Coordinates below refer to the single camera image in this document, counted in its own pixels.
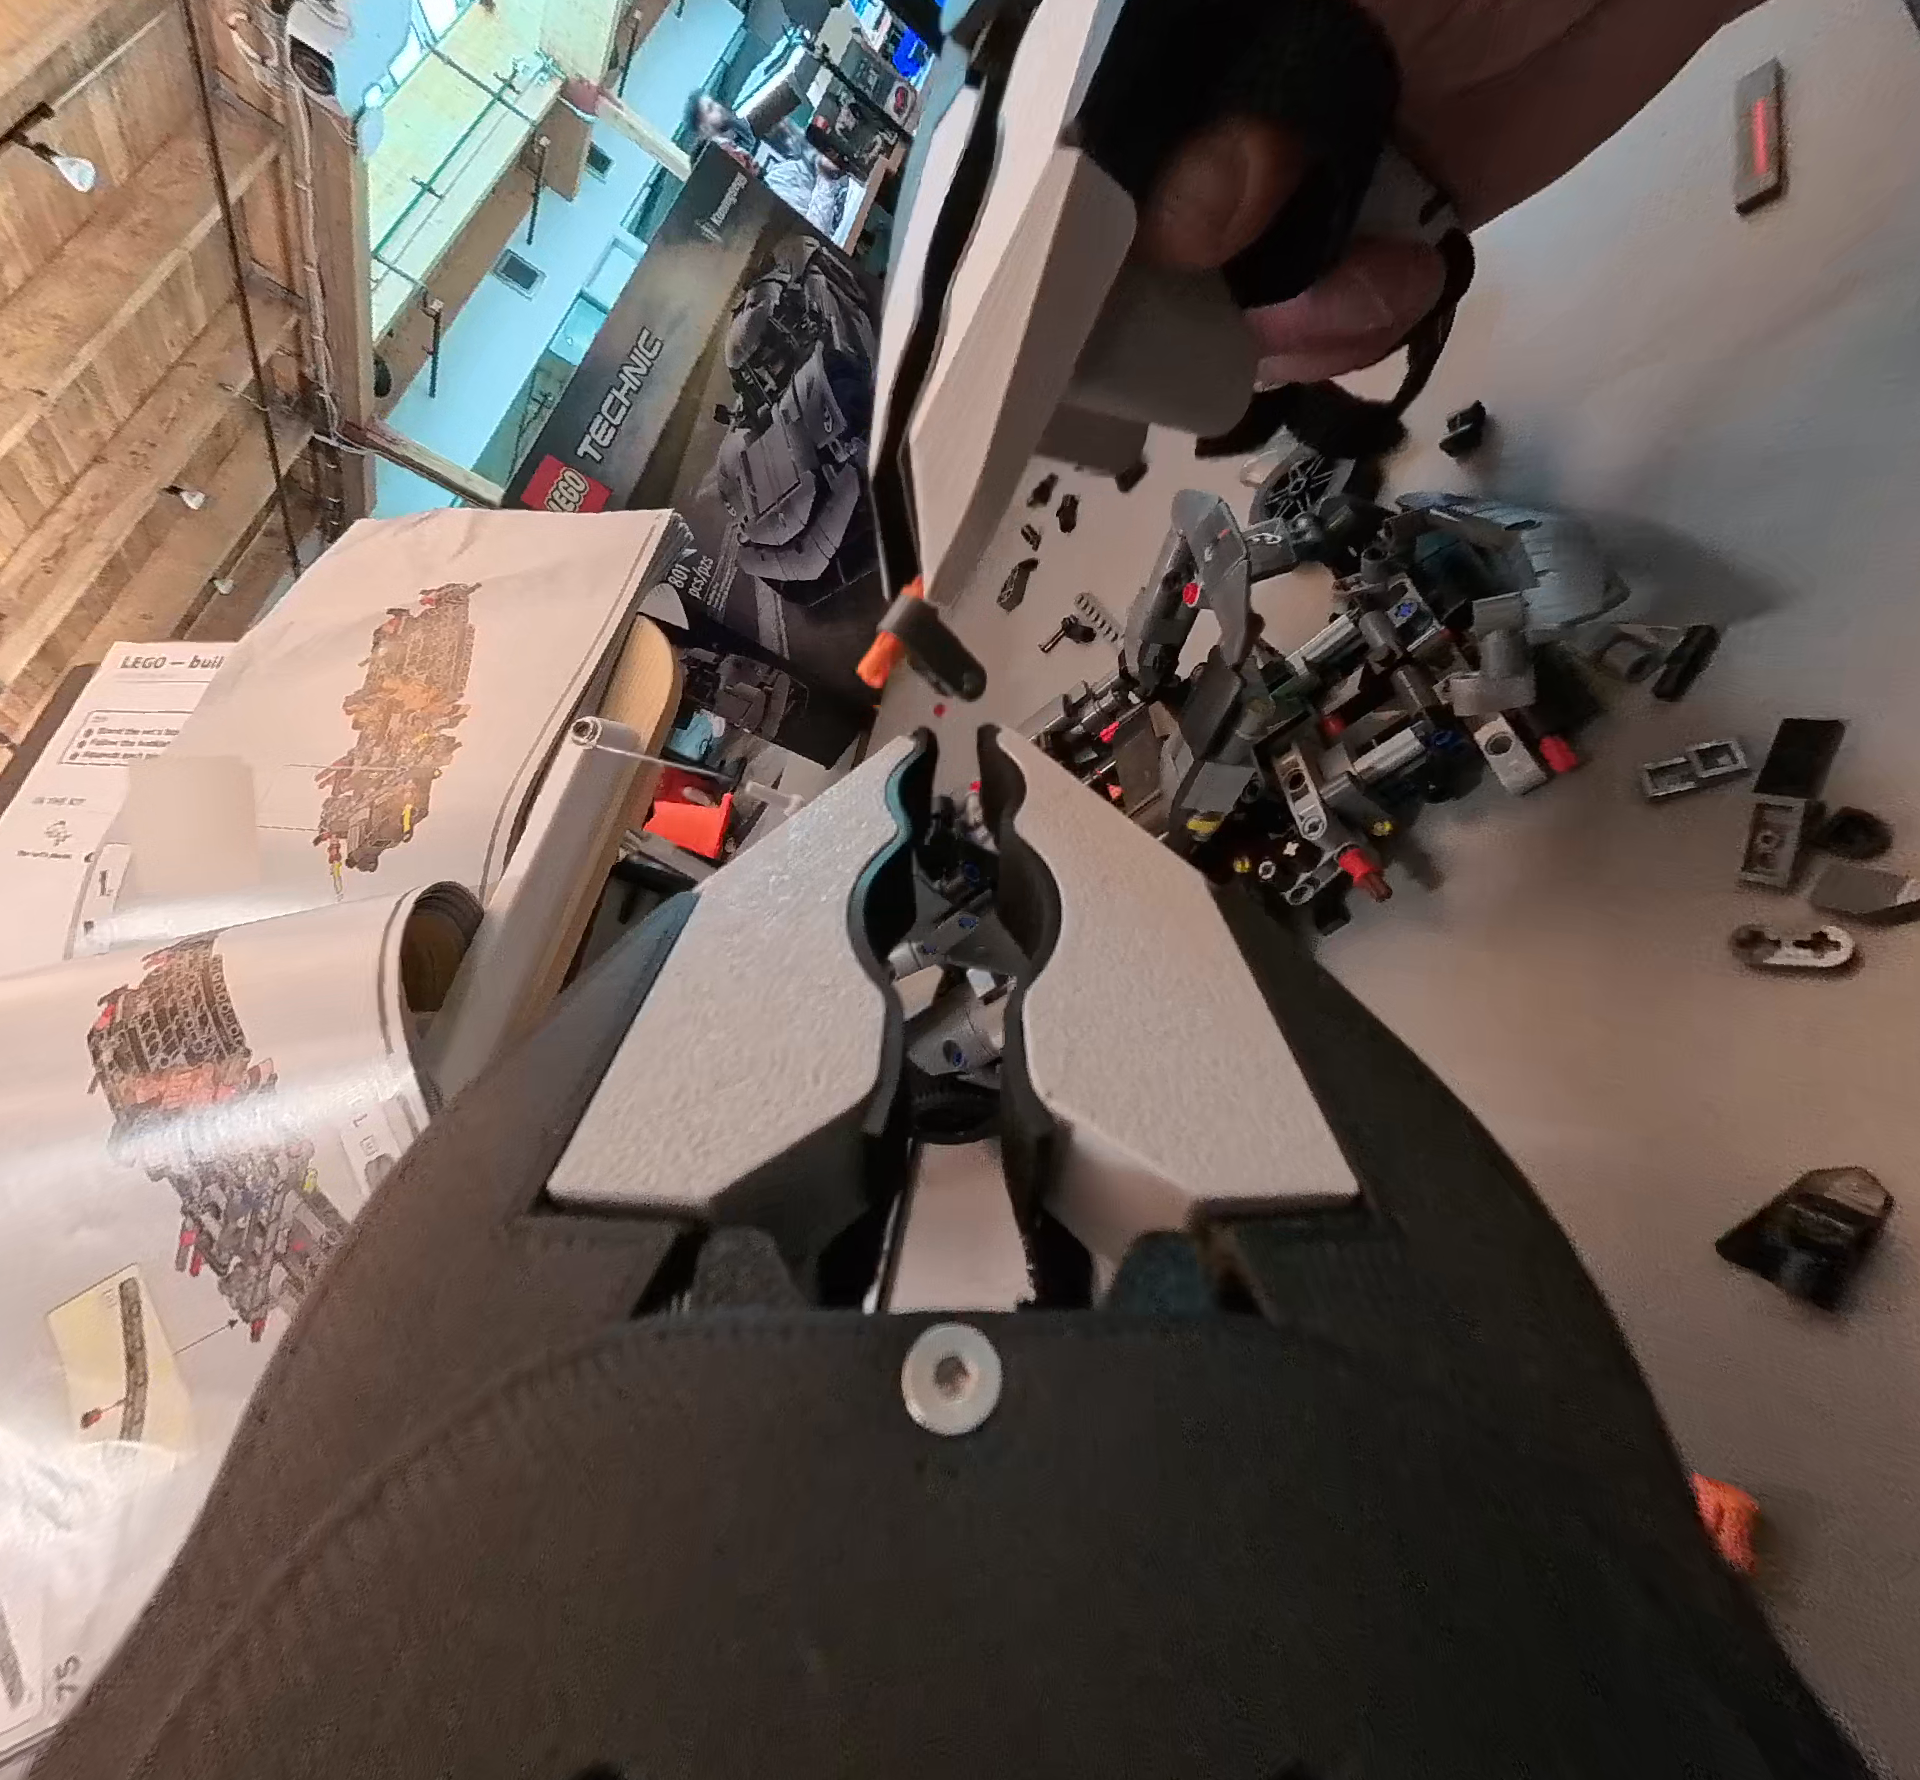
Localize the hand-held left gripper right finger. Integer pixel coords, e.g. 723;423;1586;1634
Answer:
977;729;1365;1241

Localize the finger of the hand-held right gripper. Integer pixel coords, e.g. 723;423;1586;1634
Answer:
872;82;980;602
896;0;1255;602

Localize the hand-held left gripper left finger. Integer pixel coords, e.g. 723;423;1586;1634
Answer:
548;735;938;1235

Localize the grey lego car model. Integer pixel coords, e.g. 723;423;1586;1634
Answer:
901;484;1636;1082

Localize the orange lego axle piece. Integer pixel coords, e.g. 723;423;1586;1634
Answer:
862;581;986;702

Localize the lego instruction booklet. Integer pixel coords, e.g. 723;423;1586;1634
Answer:
0;505;685;1746

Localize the black lego wheel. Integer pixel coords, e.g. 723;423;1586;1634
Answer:
1253;448;1389;533

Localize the black lego set box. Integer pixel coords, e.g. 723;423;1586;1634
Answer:
503;136;940;763

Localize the grey oval lego liftarm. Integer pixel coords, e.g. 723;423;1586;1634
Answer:
1729;921;1859;978

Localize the grey lego slope tile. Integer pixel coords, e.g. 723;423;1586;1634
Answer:
1741;793;1826;890

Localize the black curved lego piece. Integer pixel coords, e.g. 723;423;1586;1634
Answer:
1719;1166;1897;1312

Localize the dark flat lego tile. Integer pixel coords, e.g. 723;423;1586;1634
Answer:
1755;716;1849;800

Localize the dark grey lego wedge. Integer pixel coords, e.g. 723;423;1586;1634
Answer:
1809;861;1920;927

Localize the small orange lego pin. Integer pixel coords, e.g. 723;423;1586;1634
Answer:
1691;1471;1761;1572

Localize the grey tile with red stripe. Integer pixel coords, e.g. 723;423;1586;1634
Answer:
1732;59;1790;216

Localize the white printed sheet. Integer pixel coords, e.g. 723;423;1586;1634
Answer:
0;640;249;981

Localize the dark grey lego frame plate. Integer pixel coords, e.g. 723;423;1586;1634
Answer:
1642;742;1755;803

